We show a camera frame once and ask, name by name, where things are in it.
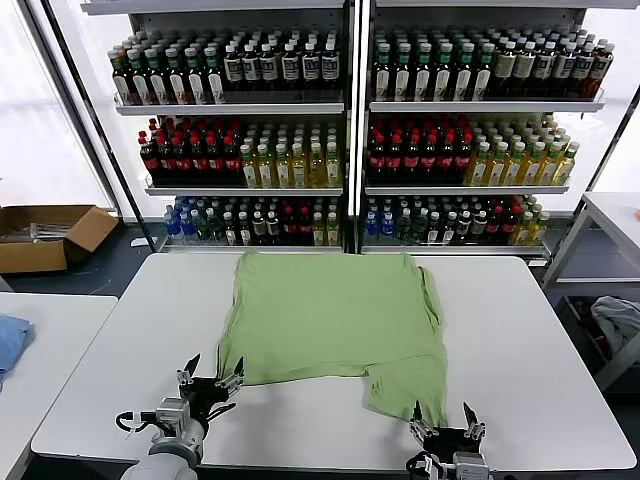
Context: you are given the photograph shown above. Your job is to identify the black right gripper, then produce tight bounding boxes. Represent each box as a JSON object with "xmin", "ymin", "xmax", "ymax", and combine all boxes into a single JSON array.
[{"xmin": 408, "ymin": 401, "xmax": 487, "ymax": 459}]

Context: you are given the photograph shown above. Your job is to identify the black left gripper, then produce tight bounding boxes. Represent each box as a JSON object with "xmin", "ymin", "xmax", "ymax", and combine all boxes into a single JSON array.
[{"xmin": 175, "ymin": 353, "xmax": 246, "ymax": 421}]

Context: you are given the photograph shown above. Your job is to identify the light green t-shirt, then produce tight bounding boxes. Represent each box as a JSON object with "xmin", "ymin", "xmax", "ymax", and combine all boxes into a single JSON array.
[{"xmin": 215, "ymin": 249, "xmax": 449, "ymax": 430}]

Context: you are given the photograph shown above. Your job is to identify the white side table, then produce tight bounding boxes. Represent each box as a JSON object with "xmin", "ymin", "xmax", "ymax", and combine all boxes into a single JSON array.
[{"xmin": 0, "ymin": 292, "xmax": 119, "ymax": 480}]

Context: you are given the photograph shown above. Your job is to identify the cola bottle red cap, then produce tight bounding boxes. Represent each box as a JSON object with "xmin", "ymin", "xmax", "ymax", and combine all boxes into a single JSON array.
[
  {"xmin": 190, "ymin": 130, "xmax": 210, "ymax": 184},
  {"xmin": 368, "ymin": 133, "xmax": 387, "ymax": 181},
  {"xmin": 419, "ymin": 133, "xmax": 439, "ymax": 181},
  {"xmin": 502, "ymin": 204, "xmax": 519, "ymax": 245},
  {"xmin": 155, "ymin": 130, "xmax": 176, "ymax": 184},
  {"xmin": 402, "ymin": 133, "xmax": 421, "ymax": 181},
  {"xmin": 453, "ymin": 133, "xmax": 472, "ymax": 181},
  {"xmin": 173, "ymin": 130, "xmax": 194, "ymax": 184},
  {"xmin": 282, "ymin": 202, "xmax": 299, "ymax": 245},
  {"xmin": 437, "ymin": 133, "xmax": 455, "ymax": 181},
  {"xmin": 297, "ymin": 202, "xmax": 314, "ymax": 245},
  {"xmin": 223, "ymin": 130, "xmax": 242, "ymax": 184},
  {"xmin": 138, "ymin": 130, "xmax": 159, "ymax": 184},
  {"xmin": 207, "ymin": 130, "xmax": 226, "ymax": 184},
  {"xmin": 487, "ymin": 204, "xmax": 504, "ymax": 245},
  {"xmin": 385, "ymin": 133, "xmax": 404, "ymax": 181}
]

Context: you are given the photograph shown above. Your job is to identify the red fabric item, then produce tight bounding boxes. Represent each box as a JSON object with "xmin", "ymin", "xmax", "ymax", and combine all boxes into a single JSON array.
[{"xmin": 574, "ymin": 298, "xmax": 611, "ymax": 360}]

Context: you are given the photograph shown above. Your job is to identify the blue folded cloth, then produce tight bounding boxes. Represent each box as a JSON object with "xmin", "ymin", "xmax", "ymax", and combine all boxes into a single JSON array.
[{"xmin": 0, "ymin": 313, "xmax": 35, "ymax": 381}]

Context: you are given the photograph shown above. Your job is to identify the brown cardboard box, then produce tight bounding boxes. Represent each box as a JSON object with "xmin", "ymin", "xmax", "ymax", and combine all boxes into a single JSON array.
[{"xmin": 0, "ymin": 203, "xmax": 120, "ymax": 275}]

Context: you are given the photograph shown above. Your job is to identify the grey white cloth pile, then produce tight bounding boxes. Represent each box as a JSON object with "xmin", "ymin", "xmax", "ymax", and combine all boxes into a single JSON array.
[{"xmin": 590, "ymin": 294, "xmax": 640, "ymax": 362}]

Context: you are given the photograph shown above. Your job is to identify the metal parts bundle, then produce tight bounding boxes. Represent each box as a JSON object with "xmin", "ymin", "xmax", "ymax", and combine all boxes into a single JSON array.
[{"xmin": 0, "ymin": 221, "xmax": 71, "ymax": 245}]

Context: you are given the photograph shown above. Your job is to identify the grey metal shelf unit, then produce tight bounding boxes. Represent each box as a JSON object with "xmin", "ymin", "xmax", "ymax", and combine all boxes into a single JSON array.
[
  {"xmin": 79, "ymin": 0, "xmax": 359, "ymax": 256},
  {"xmin": 357, "ymin": 0, "xmax": 609, "ymax": 259}
]

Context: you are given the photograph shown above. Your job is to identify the grey side table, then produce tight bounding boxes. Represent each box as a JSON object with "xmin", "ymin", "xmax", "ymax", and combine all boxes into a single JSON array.
[{"xmin": 542, "ymin": 191, "xmax": 640, "ymax": 394}]

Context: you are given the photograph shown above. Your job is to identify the dark bottle blue white label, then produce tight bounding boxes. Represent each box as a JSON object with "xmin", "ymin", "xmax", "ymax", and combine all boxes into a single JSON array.
[
  {"xmin": 533, "ymin": 40, "xmax": 555, "ymax": 99},
  {"xmin": 223, "ymin": 43, "xmax": 242, "ymax": 91},
  {"xmin": 280, "ymin": 42, "xmax": 300, "ymax": 91},
  {"xmin": 553, "ymin": 40, "xmax": 576, "ymax": 99},
  {"xmin": 320, "ymin": 41, "xmax": 340, "ymax": 91},
  {"xmin": 300, "ymin": 42, "xmax": 320, "ymax": 91},
  {"xmin": 259, "ymin": 43, "xmax": 280, "ymax": 91},
  {"xmin": 241, "ymin": 43, "xmax": 261, "ymax": 91},
  {"xmin": 572, "ymin": 39, "xmax": 595, "ymax": 99}
]

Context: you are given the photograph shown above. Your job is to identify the dark bottle beige label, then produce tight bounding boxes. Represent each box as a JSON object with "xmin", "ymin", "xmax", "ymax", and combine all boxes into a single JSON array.
[
  {"xmin": 494, "ymin": 40, "xmax": 516, "ymax": 99},
  {"xmin": 514, "ymin": 40, "xmax": 536, "ymax": 99}
]

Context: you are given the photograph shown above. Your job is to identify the reddish tea bottle white cap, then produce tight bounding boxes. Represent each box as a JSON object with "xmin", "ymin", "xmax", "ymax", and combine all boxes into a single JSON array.
[{"xmin": 589, "ymin": 38, "xmax": 615, "ymax": 99}]

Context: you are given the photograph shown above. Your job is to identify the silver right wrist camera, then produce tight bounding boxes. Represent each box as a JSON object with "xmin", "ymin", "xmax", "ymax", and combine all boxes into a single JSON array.
[{"xmin": 452, "ymin": 451, "xmax": 489, "ymax": 480}]

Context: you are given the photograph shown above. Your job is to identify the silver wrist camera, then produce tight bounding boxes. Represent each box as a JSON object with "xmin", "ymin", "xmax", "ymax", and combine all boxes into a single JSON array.
[
  {"xmin": 154, "ymin": 397, "xmax": 190, "ymax": 432},
  {"xmin": 452, "ymin": 451, "xmax": 489, "ymax": 480}
]

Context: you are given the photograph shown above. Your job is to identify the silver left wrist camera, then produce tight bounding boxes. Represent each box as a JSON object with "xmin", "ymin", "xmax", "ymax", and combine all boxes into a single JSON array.
[{"xmin": 154, "ymin": 397, "xmax": 190, "ymax": 432}]

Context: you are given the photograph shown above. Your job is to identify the cable with white connector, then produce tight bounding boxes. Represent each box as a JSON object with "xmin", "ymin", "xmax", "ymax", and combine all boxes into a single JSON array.
[{"xmin": 115, "ymin": 410, "xmax": 157, "ymax": 435}]

